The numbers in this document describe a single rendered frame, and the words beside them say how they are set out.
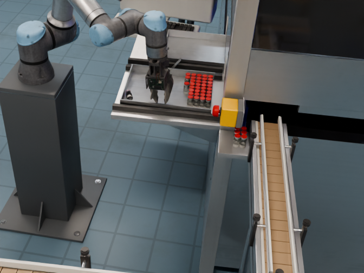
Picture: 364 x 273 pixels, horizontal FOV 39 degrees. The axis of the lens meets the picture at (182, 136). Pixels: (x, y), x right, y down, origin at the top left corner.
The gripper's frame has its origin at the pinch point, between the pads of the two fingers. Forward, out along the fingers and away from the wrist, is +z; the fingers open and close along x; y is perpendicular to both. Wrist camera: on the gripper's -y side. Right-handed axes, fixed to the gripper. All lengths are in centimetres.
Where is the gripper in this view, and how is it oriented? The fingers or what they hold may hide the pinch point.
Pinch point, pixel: (161, 99)
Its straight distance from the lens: 194.4
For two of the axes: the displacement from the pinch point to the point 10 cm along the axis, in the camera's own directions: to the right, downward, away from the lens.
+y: -2.0, 6.0, -7.7
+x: 9.8, 1.0, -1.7
